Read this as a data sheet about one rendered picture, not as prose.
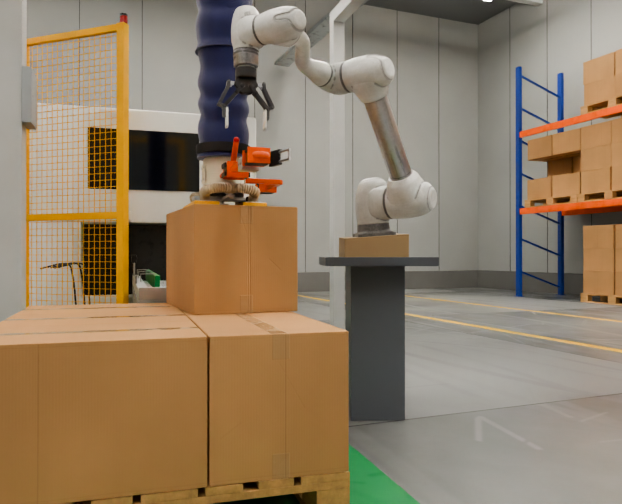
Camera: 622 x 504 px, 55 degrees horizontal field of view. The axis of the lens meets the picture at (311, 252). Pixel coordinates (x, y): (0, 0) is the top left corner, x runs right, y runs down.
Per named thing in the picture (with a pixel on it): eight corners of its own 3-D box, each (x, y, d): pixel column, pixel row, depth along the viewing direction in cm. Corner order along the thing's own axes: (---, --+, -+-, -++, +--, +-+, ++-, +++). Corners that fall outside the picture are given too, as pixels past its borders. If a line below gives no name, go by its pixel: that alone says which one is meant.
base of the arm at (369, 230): (386, 234, 303) (385, 223, 303) (397, 234, 281) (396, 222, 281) (350, 236, 301) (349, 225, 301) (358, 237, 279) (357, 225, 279)
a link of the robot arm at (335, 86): (311, 62, 255) (338, 54, 247) (335, 74, 270) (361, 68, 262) (311, 92, 254) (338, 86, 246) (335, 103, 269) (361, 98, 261)
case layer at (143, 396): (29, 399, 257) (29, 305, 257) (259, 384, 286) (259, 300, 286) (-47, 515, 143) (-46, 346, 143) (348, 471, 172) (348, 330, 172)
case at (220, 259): (166, 302, 271) (166, 214, 272) (251, 300, 287) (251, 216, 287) (194, 315, 216) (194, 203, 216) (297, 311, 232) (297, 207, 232)
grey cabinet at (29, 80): (27, 129, 341) (27, 76, 341) (37, 129, 342) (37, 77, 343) (21, 121, 322) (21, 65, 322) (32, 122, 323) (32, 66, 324)
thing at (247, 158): (242, 165, 198) (242, 150, 198) (264, 166, 200) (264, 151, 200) (247, 162, 190) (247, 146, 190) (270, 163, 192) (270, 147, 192)
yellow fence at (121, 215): (9, 377, 373) (9, 38, 374) (22, 374, 382) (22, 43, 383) (125, 389, 342) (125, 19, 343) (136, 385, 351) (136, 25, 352)
